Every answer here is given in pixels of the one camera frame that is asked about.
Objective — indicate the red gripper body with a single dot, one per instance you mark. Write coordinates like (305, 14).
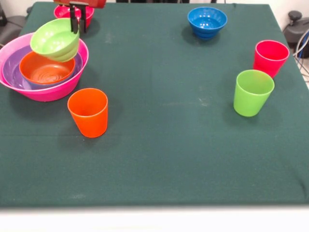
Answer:
(97, 3)

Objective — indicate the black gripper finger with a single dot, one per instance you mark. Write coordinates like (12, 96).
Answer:
(74, 21)
(83, 23)

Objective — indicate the small pinkish red bowl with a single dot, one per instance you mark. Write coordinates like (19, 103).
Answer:
(89, 14)

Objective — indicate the green bowl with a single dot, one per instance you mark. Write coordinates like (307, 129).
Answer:
(53, 41)

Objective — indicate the orange bowl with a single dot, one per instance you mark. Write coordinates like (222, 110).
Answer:
(48, 72)

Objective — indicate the large pink bowl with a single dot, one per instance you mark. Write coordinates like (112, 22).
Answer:
(48, 95)

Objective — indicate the purple bowl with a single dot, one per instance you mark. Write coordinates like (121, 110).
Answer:
(10, 70)

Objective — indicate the orange cup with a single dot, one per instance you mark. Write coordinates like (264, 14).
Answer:
(91, 120)

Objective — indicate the dark blue bowl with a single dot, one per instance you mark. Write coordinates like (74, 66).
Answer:
(206, 20)

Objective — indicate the dark green tablecloth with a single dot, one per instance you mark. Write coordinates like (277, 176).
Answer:
(169, 157)

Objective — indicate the green cup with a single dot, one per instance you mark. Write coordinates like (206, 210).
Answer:
(248, 101)

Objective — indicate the pinkish red cup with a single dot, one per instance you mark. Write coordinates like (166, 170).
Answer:
(270, 60)

